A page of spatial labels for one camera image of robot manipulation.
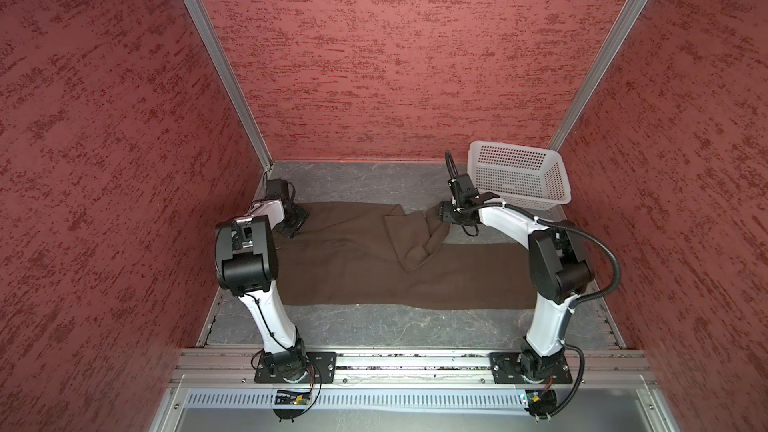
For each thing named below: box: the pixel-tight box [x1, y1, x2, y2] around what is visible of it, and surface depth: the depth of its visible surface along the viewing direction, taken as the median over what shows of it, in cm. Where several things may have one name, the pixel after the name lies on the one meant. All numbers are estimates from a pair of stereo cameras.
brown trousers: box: [276, 202, 539, 309], surface depth 93 cm
